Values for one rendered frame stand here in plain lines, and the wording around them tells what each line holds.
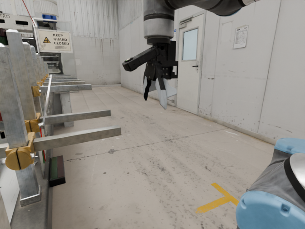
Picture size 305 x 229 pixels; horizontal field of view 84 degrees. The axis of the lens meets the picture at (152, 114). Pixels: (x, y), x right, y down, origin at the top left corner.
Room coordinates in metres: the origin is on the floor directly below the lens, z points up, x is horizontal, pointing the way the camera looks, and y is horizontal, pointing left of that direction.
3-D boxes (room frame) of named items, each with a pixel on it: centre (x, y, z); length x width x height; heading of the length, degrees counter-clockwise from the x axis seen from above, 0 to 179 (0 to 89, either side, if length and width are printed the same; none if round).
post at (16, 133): (0.40, 0.34, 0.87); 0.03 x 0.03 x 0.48; 29
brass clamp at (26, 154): (0.42, 0.35, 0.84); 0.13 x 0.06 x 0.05; 29
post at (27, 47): (0.84, 0.58, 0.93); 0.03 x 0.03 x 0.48; 29
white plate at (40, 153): (0.61, 0.43, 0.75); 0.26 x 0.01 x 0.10; 29
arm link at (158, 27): (0.56, -0.02, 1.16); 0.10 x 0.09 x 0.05; 25
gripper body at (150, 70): (0.56, -0.03, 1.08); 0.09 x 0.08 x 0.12; 115
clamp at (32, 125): (0.64, 0.48, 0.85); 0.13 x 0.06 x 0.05; 29
